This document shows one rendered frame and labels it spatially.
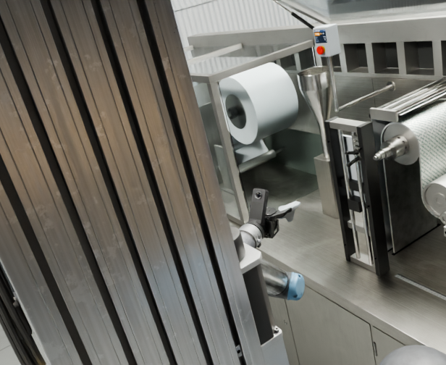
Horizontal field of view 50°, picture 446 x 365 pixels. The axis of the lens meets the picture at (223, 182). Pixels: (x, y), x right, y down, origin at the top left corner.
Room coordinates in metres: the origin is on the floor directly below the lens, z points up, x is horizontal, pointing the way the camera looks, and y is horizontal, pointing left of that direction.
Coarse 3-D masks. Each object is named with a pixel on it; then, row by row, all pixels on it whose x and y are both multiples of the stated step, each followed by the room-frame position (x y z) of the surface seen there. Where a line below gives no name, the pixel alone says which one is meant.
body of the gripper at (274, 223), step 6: (270, 210) 1.35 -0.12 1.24; (270, 216) 1.33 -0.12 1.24; (246, 222) 1.31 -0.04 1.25; (252, 222) 1.29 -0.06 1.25; (264, 222) 1.32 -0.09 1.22; (270, 222) 1.32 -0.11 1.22; (276, 222) 1.36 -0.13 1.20; (258, 228) 1.27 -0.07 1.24; (264, 228) 1.33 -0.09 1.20; (270, 228) 1.32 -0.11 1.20; (276, 228) 1.34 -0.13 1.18; (264, 234) 1.32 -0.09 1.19; (270, 234) 1.33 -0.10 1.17; (258, 246) 1.29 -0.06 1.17
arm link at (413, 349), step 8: (392, 352) 0.47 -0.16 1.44; (400, 352) 0.46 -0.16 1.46; (408, 352) 0.45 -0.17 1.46; (416, 352) 0.45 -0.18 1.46; (424, 352) 0.45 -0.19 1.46; (432, 352) 0.45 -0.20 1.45; (440, 352) 0.47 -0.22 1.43; (384, 360) 0.47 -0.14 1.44; (392, 360) 0.45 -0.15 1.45; (400, 360) 0.44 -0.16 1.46; (408, 360) 0.44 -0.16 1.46; (416, 360) 0.43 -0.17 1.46; (424, 360) 0.43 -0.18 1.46; (432, 360) 0.43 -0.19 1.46; (440, 360) 0.43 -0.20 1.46
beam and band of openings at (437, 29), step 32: (224, 32) 2.94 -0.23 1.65; (256, 32) 2.56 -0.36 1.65; (288, 32) 2.33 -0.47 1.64; (352, 32) 1.96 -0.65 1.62; (384, 32) 1.81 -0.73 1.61; (416, 32) 1.69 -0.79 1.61; (320, 64) 2.16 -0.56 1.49; (352, 64) 2.03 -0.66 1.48; (384, 64) 1.91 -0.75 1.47; (416, 64) 1.77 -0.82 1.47
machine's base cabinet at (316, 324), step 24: (312, 288) 1.49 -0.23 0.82; (288, 312) 1.67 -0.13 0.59; (312, 312) 1.51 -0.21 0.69; (336, 312) 1.38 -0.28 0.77; (288, 336) 1.71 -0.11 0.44; (312, 336) 1.54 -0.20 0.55; (336, 336) 1.40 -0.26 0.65; (360, 336) 1.28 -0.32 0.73; (384, 336) 1.18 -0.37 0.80; (288, 360) 1.75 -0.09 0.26; (312, 360) 1.57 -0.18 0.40; (336, 360) 1.42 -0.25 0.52; (360, 360) 1.30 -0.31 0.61
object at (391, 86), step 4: (388, 84) 1.81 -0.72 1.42; (392, 84) 1.79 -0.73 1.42; (380, 88) 1.78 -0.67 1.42; (384, 88) 1.78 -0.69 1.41; (388, 88) 1.78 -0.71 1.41; (392, 88) 1.79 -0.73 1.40; (372, 92) 1.76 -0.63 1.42; (376, 92) 1.76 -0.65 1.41; (380, 92) 1.76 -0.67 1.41; (364, 96) 1.73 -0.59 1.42; (368, 96) 1.74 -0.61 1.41; (372, 96) 1.75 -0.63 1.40; (356, 100) 1.71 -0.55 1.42; (360, 100) 1.72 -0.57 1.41; (344, 104) 1.69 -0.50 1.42; (348, 104) 1.69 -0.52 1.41; (352, 104) 1.70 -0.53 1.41; (340, 108) 1.67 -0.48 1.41; (344, 108) 1.68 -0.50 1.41
